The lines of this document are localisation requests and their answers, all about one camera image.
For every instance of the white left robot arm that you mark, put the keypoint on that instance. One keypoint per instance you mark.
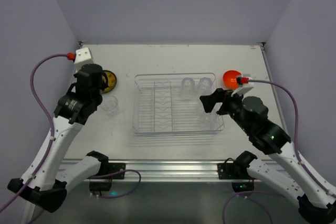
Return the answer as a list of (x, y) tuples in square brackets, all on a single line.
[(43, 184)]

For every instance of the orange plastic bowl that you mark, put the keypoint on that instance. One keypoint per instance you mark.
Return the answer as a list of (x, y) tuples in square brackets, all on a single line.
[(229, 79)]

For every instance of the clear glass cup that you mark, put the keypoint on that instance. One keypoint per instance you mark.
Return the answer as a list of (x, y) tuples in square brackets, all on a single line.
[(204, 85), (110, 105), (208, 121), (187, 87)]

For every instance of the aluminium mounting rail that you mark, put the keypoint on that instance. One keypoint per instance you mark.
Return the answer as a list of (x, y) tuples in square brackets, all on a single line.
[(169, 171)]

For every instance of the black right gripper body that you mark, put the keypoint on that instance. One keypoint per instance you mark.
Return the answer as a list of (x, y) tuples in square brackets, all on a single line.
[(221, 102)]

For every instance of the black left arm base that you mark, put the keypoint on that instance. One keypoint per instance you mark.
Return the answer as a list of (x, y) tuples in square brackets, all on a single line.
[(114, 168)]

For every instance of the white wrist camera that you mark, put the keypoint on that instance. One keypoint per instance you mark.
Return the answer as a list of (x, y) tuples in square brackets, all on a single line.
[(83, 56), (245, 84)]

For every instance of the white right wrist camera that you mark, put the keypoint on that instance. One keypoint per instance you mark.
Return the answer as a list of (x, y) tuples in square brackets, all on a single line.
[(245, 84)]

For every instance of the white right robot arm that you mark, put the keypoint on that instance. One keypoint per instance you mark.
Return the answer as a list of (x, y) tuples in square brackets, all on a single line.
[(308, 191)]

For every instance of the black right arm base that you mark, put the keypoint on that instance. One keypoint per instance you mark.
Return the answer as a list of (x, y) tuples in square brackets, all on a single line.
[(226, 170)]

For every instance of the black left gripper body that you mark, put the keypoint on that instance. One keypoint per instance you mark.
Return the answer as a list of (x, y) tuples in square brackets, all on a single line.
[(104, 81)]

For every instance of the clear plastic dish rack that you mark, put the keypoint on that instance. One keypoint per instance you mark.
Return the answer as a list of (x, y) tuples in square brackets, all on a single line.
[(159, 107)]

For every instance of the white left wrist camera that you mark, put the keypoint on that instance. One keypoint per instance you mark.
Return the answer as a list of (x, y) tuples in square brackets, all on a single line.
[(83, 56)]

